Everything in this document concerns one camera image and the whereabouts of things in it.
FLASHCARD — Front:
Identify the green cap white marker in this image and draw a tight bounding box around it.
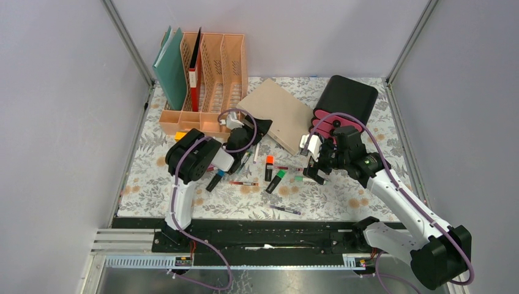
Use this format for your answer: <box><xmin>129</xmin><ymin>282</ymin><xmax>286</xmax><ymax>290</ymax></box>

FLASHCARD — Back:
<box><xmin>294</xmin><ymin>176</ymin><xmax>311</xmax><ymax>182</ymax></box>

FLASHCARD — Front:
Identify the white purple marker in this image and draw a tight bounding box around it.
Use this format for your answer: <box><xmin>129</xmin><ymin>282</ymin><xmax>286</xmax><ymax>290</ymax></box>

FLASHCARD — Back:
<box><xmin>253</xmin><ymin>144</ymin><xmax>260</xmax><ymax>164</ymax></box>

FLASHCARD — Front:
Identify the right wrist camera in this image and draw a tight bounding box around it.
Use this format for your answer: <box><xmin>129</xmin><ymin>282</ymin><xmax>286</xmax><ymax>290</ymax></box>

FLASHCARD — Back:
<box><xmin>299</xmin><ymin>134</ymin><xmax>322</xmax><ymax>162</ymax></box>

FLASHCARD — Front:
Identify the black pink drawer box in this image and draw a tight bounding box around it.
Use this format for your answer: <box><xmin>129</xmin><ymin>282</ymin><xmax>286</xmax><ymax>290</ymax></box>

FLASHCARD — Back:
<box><xmin>309</xmin><ymin>75</ymin><xmax>378</xmax><ymax>138</ymax></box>

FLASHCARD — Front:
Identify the orange plastic file organizer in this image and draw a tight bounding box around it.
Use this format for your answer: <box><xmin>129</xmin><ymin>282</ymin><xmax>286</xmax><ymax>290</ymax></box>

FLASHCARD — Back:
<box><xmin>159</xmin><ymin>32</ymin><xmax>248</xmax><ymax>140</ymax></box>

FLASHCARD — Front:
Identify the dark red pen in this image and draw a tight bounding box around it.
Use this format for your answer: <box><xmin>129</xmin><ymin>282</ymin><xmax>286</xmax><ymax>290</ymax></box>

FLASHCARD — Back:
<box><xmin>273</xmin><ymin>165</ymin><xmax>304</xmax><ymax>172</ymax></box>

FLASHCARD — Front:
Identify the purple pen near front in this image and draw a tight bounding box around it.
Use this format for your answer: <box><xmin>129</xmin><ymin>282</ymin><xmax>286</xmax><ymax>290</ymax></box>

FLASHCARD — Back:
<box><xmin>269</xmin><ymin>205</ymin><xmax>302</xmax><ymax>215</ymax></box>

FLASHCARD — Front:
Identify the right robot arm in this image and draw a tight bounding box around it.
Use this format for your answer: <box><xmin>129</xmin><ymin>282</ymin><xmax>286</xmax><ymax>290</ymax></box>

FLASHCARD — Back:
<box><xmin>300</xmin><ymin>126</ymin><xmax>473</xmax><ymax>290</ymax></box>

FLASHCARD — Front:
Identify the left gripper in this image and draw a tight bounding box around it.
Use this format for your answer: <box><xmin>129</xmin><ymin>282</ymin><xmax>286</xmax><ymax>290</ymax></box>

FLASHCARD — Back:
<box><xmin>238</xmin><ymin>115</ymin><xmax>271</xmax><ymax>159</ymax></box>

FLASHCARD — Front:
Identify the beige kraft notebook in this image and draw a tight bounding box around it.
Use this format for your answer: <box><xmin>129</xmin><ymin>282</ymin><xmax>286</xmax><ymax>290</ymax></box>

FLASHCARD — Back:
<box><xmin>237</xmin><ymin>79</ymin><xmax>313</xmax><ymax>155</ymax></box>

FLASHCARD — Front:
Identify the yellow block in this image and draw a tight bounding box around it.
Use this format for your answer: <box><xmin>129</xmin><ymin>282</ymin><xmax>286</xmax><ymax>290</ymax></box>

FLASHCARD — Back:
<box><xmin>174</xmin><ymin>132</ymin><xmax>187</xmax><ymax>141</ymax></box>

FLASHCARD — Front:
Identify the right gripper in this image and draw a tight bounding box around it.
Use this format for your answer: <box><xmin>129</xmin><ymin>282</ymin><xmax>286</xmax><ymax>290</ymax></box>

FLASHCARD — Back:
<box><xmin>303</xmin><ymin>138</ymin><xmax>349</xmax><ymax>185</ymax></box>

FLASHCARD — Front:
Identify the red binder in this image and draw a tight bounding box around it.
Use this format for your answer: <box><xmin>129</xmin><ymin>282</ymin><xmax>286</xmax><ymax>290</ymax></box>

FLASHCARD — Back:
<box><xmin>188</xmin><ymin>28</ymin><xmax>202</xmax><ymax>112</ymax></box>

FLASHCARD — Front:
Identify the blue cap black highlighter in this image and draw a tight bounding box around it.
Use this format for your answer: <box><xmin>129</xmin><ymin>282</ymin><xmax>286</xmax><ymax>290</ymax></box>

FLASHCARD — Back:
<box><xmin>206</xmin><ymin>170</ymin><xmax>225</xmax><ymax>192</ymax></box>

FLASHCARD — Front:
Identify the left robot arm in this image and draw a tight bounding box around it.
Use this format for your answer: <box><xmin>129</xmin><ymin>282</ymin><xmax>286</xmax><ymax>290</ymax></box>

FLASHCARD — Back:
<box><xmin>165</xmin><ymin>116</ymin><xmax>272</xmax><ymax>252</ymax></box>

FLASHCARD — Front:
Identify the teal folder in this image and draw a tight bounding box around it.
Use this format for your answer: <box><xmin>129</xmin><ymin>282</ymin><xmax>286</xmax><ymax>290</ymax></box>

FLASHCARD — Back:
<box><xmin>152</xmin><ymin>26</ymin><xmax>187</xmax><ymax>111</ymax></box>

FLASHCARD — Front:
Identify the green cap black highlighter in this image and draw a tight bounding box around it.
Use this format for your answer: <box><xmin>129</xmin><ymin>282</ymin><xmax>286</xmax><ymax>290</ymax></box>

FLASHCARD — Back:
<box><xmin>265</xmin><ymin>170</ymin><xmax>286</xmax><ymax>194</ymax></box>

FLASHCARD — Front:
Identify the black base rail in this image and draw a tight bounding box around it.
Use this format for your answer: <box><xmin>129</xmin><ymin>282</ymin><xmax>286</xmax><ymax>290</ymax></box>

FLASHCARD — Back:
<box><xmin>111</xmin><ymin>217</ymin><xmax>376</xmax><ymax>266</ymax></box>

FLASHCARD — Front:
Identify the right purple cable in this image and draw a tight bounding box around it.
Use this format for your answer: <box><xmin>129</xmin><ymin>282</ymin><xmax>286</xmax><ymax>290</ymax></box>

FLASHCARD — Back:
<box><xmin>304</xmin><ymin>113</ymin><xmax>476</xmax><ymax>294</ymax></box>

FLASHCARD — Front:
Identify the orange cap black highlighter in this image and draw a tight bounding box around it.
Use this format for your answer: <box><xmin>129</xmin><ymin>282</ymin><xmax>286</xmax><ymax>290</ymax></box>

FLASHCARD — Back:
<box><xmin>264</xmin><ymin>155</ymin><xmax>274</xmax><ymax>182</ymax></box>

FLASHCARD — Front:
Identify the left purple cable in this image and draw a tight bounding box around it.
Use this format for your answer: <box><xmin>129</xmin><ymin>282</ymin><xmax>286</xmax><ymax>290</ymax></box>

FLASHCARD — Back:
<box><xmin>169</xmin><ymin>108</ymin><xmax>258</xmax><ymax>292</ymax></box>

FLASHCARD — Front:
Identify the purple cable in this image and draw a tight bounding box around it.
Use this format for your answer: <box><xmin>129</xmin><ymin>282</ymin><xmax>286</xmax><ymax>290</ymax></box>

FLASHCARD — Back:
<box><xmin>169</xmin><ymin>108</ymin><xmax>258</xmax><ymax>292</ymax></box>
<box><xmin>304</xmin><ymin>113</ymin><xmax>476</xmax><ymax>294</ymax></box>

